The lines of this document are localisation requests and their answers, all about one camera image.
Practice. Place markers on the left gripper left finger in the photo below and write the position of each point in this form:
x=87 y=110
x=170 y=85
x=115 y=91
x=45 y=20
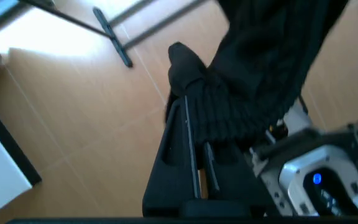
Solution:
x=172 y=174

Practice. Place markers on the black clothes rack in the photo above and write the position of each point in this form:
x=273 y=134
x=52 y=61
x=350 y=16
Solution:
x=117 y=46

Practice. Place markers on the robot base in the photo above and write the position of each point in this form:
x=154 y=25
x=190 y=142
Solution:
x=322 y=168

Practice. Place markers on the black shorts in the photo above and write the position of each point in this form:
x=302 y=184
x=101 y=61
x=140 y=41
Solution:
x=259 y=62

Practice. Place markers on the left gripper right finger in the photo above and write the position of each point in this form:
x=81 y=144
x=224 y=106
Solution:
x=238 y=180

